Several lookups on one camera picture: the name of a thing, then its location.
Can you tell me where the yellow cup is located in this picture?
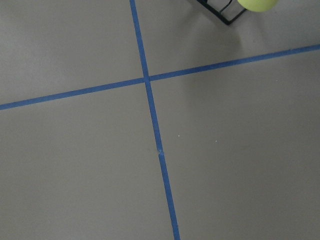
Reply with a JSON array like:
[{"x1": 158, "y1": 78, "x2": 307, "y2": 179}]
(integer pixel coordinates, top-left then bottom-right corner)
[{"x1": 237, "y1": 0, "x2": 278, "y2": 13}]

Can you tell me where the black wire cup rack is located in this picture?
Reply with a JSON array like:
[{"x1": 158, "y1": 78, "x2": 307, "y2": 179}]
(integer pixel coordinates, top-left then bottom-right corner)
[{"x1": 196, "y1": 0, "x2": 248, "y2": 26}]

